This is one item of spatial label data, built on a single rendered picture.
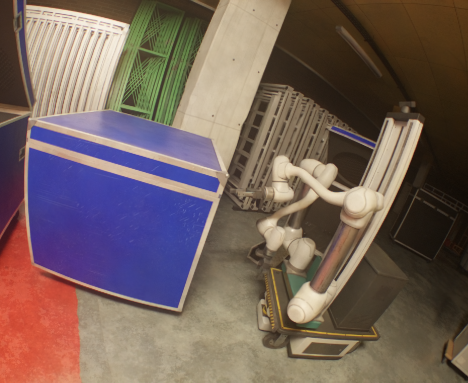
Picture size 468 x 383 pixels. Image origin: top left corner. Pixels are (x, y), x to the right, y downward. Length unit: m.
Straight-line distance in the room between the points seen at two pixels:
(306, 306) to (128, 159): 1.07
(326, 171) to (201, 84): 1.39
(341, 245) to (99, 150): 1.16
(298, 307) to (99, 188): 1.11
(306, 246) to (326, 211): 2.26
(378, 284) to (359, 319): 0.33
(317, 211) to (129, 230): 3.30
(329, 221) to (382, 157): 2.49
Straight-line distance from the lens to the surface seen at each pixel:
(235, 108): 2.45
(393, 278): 1.65
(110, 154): 1.07
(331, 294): 1.40
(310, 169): 1.65
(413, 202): 6.59
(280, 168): 1.41
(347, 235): 1.08
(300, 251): 1.75
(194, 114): 2.27
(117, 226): 1.19
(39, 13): 3.45
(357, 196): 1.00
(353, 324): 1.79
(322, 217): 3.99
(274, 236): 1.55
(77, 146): 1.14
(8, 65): 2.01
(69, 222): 1.31
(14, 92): 2.15
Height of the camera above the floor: 1.31
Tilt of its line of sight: 17 degrees down
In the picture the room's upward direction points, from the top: 21 degrees clockwise
